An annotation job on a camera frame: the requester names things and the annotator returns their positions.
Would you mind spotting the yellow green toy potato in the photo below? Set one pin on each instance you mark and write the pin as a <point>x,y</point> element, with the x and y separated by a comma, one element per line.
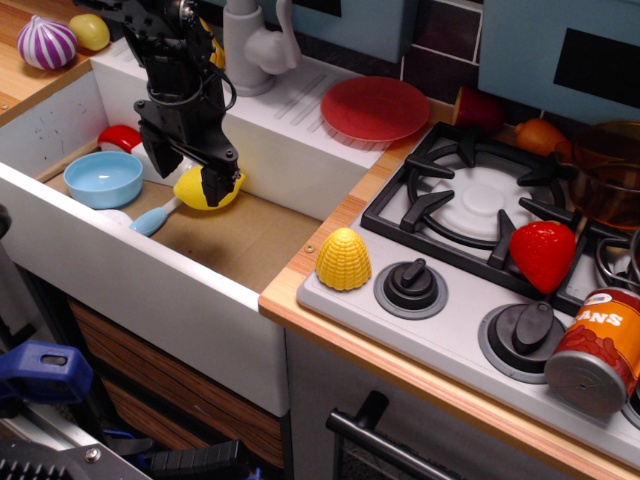
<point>91,31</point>

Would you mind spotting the yellow toy corn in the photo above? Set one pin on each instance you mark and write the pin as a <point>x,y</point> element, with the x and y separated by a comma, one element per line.
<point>343,262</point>

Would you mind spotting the black stove grate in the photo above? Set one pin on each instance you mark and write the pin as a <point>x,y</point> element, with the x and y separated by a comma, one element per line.
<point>459,197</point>

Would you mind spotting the black oven handle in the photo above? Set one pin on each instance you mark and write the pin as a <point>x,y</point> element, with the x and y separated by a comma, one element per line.
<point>359,430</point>

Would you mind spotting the white salt shaker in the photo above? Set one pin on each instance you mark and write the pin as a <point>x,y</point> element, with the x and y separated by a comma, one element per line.
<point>151,175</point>

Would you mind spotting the grey toy faucet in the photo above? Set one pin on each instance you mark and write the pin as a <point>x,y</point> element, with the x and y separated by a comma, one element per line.
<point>255,55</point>

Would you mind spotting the red plastic plate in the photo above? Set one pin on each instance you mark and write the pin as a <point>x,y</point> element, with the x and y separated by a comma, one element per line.
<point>376,109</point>

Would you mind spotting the dark red toy fruit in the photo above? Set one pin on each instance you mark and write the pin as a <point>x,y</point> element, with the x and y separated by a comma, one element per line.
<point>474,108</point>

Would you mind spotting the red white toy mushroom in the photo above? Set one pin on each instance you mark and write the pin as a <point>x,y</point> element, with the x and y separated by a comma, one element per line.
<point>119,138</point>

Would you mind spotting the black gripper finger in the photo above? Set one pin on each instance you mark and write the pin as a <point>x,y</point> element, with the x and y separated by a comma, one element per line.
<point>163,157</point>
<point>219,188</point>

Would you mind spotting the orange transparent pot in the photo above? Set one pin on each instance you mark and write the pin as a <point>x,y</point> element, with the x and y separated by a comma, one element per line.
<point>602,167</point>

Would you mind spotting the grey stove top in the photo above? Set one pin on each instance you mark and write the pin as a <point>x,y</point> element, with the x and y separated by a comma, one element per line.
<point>448,343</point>

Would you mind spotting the purple striped toy onion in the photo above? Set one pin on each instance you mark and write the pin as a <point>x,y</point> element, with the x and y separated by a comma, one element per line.
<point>46,44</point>

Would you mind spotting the white toy sink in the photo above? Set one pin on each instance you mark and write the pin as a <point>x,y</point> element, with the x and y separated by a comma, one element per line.
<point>192,289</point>

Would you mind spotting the red toy strawberry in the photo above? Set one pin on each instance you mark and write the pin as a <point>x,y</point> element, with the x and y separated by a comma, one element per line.
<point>543,251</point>

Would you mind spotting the light blue bowl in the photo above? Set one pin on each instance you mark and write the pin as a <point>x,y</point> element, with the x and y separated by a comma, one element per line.
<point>105,179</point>

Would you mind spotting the blue clamp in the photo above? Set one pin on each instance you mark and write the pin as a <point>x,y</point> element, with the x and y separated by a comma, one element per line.
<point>45,373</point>

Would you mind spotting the right black stove knob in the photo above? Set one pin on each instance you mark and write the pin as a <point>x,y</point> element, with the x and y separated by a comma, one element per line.
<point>519,339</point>

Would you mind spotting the yellow toy bell pepper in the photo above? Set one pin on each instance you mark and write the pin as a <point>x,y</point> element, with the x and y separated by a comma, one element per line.
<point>217,56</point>

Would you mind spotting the orange beans can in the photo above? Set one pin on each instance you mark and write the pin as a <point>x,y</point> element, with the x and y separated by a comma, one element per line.
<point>595,367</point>

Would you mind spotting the orange toy fruit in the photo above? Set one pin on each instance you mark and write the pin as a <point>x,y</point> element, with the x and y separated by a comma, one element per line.
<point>538,136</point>

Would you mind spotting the black stove knob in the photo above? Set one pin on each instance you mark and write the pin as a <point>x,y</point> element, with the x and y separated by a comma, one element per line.
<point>519,339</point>
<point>411,290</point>

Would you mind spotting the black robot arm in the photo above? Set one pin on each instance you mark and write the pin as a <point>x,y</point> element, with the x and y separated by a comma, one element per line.
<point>167,40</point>

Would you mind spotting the left black stove knob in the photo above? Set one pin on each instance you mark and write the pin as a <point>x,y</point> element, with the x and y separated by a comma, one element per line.
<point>411,290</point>

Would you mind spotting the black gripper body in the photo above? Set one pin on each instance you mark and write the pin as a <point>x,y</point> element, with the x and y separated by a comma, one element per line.
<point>193,123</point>

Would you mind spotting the yellow toy lemon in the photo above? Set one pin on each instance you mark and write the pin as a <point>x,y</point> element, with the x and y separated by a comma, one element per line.
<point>189,190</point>

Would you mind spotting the light blue spoon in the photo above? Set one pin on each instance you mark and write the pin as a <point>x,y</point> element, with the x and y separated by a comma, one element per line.
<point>151,221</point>

